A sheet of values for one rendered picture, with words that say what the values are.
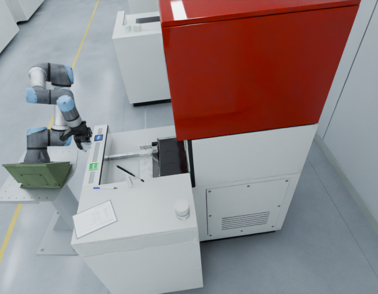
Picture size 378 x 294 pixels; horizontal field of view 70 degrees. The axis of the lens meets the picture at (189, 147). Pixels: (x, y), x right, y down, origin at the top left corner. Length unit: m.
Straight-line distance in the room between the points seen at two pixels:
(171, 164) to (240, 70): 0.79
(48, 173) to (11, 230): 1.28
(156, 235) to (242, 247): 1.14
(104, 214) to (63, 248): 1.21
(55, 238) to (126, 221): 1.38
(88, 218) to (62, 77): 0.88
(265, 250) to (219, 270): 0.41
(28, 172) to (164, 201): 0.88
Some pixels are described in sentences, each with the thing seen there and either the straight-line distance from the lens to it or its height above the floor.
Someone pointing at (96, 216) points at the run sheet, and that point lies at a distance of 1.52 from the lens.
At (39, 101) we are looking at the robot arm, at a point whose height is 1.45.
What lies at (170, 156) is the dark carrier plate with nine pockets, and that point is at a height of 0.90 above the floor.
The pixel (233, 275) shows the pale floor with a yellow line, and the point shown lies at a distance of 2.31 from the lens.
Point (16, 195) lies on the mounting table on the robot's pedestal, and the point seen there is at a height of 0.82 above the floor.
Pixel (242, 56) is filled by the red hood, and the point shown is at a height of 1.65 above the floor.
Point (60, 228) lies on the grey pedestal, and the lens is 2.76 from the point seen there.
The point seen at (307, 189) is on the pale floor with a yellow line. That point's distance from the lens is 2.83.
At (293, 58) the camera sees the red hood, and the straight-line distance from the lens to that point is 1.26.
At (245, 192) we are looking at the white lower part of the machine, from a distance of 1.83.
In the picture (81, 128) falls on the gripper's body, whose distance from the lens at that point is 1.52.
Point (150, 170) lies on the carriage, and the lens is 1.73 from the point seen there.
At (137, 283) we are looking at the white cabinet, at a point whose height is 0.35.
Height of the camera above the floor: 2.18
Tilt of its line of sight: 45 degrees down
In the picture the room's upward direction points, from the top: 5 degrees counter-clockwise
